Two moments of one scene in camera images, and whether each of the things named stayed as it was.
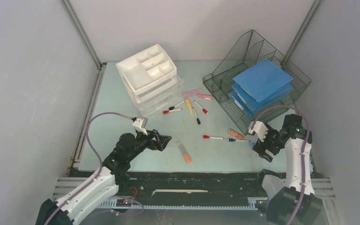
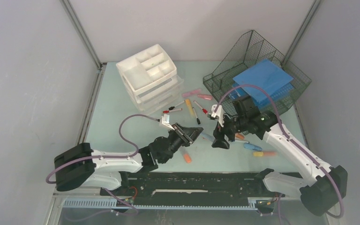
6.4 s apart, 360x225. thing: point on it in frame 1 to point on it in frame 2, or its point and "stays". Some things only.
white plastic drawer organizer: x=150 y=77 stays
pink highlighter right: x=205 y=96 stays
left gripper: x=161 y=141 to x=192 y=132
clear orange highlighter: x=186 y=156 stays
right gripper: x=260 y=147 to x=219 y=142
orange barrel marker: x=188 y=102 stays
